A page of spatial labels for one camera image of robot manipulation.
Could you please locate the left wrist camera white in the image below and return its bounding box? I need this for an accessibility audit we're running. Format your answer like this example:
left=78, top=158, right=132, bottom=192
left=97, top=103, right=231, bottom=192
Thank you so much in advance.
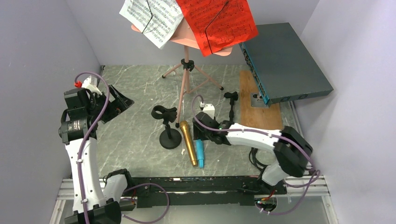
left=74, top=75, right=102, bottom=95

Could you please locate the dark blue audio box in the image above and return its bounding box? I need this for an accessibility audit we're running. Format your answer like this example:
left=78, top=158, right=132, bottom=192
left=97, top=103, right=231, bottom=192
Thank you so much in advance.
left=239, top=22, right=333, bottom=106

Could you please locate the black coiled cable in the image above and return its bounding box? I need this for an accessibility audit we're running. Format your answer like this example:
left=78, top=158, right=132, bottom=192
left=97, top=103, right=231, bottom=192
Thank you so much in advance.
left=248, top=147, right=273, bottom=171

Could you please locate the purple cable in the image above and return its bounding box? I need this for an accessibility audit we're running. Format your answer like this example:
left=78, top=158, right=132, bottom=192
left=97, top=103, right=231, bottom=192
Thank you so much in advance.
left=191, top=94, right=321, bottom=216
left=74, top=72, right=171, bottom=224

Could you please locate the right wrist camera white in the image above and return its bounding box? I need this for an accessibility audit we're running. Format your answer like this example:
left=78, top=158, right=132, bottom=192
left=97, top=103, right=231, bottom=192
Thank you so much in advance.
left=200, top=103, right=215, bottom=119

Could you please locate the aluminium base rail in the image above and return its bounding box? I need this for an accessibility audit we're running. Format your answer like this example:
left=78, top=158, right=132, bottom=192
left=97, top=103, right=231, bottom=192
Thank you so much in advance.
left=49, top=175, right=339, bottom=224

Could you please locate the wooden board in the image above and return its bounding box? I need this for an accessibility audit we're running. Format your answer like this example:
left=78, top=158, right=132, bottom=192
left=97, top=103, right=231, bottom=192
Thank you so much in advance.
left=239, top=70, right=283, bottom=130

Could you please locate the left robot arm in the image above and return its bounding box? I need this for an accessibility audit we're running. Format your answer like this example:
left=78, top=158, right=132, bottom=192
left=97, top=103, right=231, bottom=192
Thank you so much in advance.
left=58, top=85, right=134, bottom=224

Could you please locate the blue toy microphone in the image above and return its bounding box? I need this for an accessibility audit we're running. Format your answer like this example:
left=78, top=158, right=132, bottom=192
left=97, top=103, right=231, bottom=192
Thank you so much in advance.
left=195, top=139, right=205, bottom=168

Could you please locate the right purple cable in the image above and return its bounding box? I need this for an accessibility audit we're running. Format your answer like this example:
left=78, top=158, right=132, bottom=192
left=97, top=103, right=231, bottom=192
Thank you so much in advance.
left=191, top=94, right=321, bottom=216

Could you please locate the gold toy microphone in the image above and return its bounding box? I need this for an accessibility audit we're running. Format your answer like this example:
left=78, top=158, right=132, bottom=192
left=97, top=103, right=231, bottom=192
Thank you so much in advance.
left=180, top=120, right=198, bottom=167

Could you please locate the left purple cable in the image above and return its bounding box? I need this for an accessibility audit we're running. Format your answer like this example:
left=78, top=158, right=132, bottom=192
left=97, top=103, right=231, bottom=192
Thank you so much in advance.
left=74, top=72, right=171, bottom=224

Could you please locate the black desktop mic stand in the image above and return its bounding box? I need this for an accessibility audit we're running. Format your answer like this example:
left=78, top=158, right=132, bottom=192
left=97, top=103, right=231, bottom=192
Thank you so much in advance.
left=151, top=105, right=182, bottom=149
left=224, top=91, right=239, bottom=122

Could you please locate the white sheet music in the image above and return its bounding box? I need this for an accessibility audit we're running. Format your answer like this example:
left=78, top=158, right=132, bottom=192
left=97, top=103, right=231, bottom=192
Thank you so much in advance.
left=119, top=0, right=184, bottom=49

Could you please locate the pink music stand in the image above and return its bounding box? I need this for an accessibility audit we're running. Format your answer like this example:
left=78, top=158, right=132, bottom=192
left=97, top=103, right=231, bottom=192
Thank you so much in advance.
left=131, top=18, right=233, bottom=129

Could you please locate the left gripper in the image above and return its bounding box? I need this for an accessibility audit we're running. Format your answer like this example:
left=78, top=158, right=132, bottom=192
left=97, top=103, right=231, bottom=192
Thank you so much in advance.
left=86, top=84, right=133, bottom=124

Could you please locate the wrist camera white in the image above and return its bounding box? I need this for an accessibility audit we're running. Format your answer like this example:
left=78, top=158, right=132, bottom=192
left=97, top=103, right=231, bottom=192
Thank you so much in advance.
left=74, top=75, right=102, bottom=95
left=200, top=103, right=215, bottom=119

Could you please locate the red sheet music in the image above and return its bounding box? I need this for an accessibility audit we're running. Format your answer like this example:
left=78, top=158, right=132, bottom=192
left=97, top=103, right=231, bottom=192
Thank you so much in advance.
left=177, top=0, right=258, bottom=56

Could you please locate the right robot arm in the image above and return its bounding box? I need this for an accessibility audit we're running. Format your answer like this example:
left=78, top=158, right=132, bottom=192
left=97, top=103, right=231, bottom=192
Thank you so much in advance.
left=192, top=112, right=313, bottom=194

